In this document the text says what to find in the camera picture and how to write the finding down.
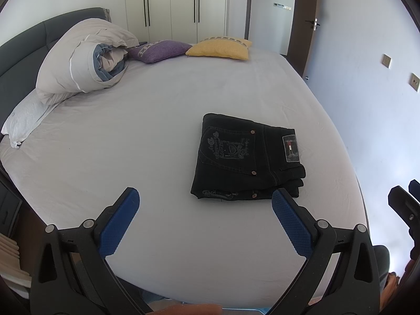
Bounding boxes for yellow pillow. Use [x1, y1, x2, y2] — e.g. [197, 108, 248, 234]
[185, 38, 253, 61]

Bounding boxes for dark grey headboard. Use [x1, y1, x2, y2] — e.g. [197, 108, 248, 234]
[0, 7, 112, 135]

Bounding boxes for black pants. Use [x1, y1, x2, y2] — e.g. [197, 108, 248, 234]
[190, 113, 306, 201]

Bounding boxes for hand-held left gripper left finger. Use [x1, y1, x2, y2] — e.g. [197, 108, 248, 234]
[29, 187, 155, 315]

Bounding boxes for beige slatted object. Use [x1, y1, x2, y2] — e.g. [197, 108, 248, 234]
[0, 233, 32, 291]

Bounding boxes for cream wardrobe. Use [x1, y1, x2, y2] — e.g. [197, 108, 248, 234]
[124, 0, 228, 45]

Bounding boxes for folded grey duvet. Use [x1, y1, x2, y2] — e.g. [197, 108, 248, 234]
[35, 18, 140, 106]

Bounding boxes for bed with white sheet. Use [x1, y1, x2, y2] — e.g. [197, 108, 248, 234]
[0, 44, 368, 306]

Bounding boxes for purple pillow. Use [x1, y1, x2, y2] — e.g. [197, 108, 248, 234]
[127, 40, 193, 64]

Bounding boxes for white pillow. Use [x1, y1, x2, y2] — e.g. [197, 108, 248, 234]
[1, 88, 63, 149]

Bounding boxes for brown door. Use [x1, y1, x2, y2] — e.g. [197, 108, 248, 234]
[287, 0, 319, 77]

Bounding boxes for dark nightstand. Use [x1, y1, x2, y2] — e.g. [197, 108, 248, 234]
[0, 171, 23, 240]

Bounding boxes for person's left hand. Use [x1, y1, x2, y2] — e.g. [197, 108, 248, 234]
[153, 303, 224, 315]

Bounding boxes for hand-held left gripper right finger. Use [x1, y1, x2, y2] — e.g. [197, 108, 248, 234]
[267, 188, 383, 315]

